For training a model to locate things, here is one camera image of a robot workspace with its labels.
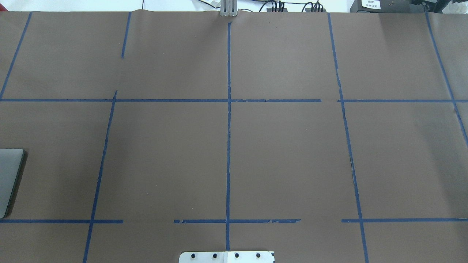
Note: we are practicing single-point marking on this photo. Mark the brown paper table cover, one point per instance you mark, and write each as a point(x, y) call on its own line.
point(329, 138)

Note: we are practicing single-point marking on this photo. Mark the black box device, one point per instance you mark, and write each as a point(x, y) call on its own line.
point(386, 6)

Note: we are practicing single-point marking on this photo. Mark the aluminium frame post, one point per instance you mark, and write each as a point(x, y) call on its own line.
point(228, 8)

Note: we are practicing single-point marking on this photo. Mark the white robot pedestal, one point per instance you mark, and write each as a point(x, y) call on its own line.
point(227, 257)

